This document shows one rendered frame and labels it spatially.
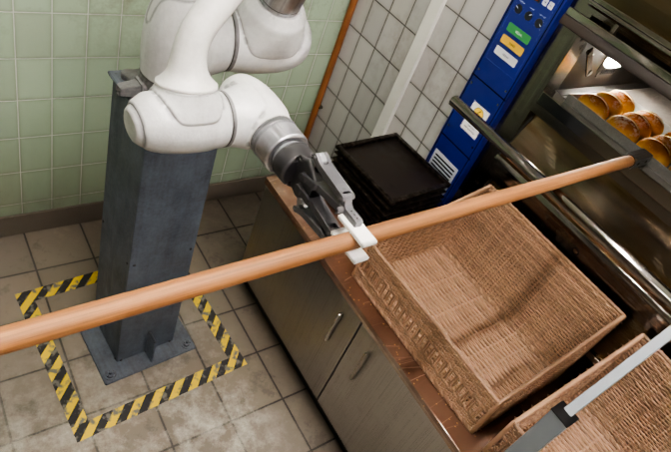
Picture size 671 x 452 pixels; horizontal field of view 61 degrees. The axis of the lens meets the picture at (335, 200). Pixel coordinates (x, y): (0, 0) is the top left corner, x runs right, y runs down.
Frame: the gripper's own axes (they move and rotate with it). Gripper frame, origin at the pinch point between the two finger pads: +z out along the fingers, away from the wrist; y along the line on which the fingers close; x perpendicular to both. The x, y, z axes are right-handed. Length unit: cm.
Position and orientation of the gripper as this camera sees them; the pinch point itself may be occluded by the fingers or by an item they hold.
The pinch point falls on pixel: (353, 237)
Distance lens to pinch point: 89.8
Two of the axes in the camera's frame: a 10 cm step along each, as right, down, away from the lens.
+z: 5.4, 6.7, -5.0
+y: -3.2, 7.2, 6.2
